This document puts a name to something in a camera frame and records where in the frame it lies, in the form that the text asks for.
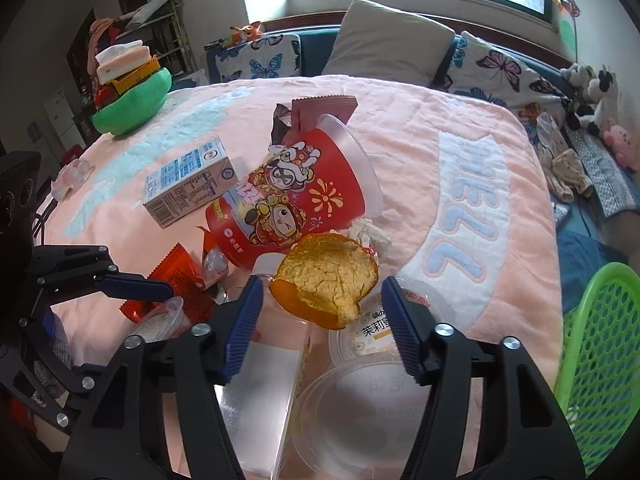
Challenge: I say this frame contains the pudding cup with printed lid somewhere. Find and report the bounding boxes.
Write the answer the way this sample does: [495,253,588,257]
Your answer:
[328,277,454,367]

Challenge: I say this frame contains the green bowl of snacks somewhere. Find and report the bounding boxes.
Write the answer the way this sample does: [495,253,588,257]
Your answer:
[91,66,174,137]

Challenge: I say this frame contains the clear plastic wrapper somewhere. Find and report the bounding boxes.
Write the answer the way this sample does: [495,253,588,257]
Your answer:
[201,249,232,292]

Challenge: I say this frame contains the clear round plastic container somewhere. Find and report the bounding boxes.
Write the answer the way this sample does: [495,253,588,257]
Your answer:
[291,359,452,477]

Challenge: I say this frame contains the yellow box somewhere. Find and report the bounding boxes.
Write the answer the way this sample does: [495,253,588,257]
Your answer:
[106,55,162,97]

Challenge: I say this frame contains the pink plush toy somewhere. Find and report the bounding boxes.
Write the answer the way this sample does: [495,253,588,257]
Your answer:
[602,124,640,172]

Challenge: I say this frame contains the pink tissue pack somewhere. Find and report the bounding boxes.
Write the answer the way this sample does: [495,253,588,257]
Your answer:
[94,41,152,84]

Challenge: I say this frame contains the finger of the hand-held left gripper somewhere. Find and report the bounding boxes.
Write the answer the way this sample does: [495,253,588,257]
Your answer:
[16,316,98,431]
[27,244,175,312]

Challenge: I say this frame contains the black white cow plush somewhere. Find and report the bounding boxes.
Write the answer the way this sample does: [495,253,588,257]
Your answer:
[565,64,620,137]

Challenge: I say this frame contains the pink foil snack wrapper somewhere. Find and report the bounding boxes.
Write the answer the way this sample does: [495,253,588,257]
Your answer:
[291,95,359,134]

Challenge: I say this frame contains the clear plastic bottle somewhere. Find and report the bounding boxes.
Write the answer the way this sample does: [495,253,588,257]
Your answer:
[214,252,312,480]

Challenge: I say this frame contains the orange snack wrapper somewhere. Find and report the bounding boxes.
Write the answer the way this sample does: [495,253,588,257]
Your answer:
[120,242,217,324]

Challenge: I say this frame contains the red printed paper cup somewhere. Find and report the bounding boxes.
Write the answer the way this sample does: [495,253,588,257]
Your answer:
[205,114,384,268]

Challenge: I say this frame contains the green plastic basket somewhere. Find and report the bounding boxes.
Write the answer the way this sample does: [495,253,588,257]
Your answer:
[552,262,640,477]

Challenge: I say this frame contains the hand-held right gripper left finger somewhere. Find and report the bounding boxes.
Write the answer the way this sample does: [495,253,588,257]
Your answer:
[59,275,265,480]

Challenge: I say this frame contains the blue bed sheet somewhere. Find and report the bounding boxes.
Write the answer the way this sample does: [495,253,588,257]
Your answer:
[552,200,632,317]

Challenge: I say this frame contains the blue white milk carton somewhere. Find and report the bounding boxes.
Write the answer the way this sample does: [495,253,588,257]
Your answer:
[142,136,247,230]

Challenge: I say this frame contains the pink printed blanket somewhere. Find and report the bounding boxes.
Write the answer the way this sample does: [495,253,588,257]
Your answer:
[37,75,567,480]

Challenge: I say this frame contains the crumpled white tissue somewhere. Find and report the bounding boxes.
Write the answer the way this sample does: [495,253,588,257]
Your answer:
[349,217,392,257]

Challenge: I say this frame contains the small clear plastic cup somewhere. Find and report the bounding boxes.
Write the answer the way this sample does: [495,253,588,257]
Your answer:
[127,296,192,344]

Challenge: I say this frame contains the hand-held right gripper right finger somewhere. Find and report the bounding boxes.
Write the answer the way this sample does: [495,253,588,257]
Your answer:
[380,275,587,480]

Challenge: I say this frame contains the butterfly print pillow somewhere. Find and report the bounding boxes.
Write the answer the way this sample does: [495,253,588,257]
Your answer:
[214,33,302,84]
[446,31,572,113]

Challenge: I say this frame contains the metal shelf rack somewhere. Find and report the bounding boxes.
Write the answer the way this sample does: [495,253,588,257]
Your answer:
[114,0,197,83]

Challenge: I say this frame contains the dark foil wrapper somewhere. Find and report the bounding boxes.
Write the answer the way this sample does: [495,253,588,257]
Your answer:
[270,102,297,147]

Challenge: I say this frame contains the white refrigerator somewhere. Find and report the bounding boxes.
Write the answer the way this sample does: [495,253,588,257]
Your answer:
[42,87,85,154]

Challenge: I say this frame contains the small pink cloth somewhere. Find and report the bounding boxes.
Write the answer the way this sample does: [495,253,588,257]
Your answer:
[49,158,94,202]

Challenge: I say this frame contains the orange fox plush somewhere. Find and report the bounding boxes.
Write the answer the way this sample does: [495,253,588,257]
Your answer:
[227,21,264,49]

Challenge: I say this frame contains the blue patterned cloth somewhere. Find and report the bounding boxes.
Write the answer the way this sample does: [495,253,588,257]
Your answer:
[564,124,640,219]

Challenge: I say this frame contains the green paper pinwheel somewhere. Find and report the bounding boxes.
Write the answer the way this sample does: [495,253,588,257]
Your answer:
[549,0,582,63]

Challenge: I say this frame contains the beige pillow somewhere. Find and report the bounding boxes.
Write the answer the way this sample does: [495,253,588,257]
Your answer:
[321,0,457,87]

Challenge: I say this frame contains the orange peel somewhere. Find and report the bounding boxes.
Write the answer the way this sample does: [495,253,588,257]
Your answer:
[269,232,379,331]

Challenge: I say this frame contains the grey white plush toy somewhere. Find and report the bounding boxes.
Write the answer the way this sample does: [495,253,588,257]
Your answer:
[559,62,593,102]

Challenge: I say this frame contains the patterned baby clothes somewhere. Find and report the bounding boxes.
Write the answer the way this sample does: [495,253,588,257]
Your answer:
[536,112,595,204]

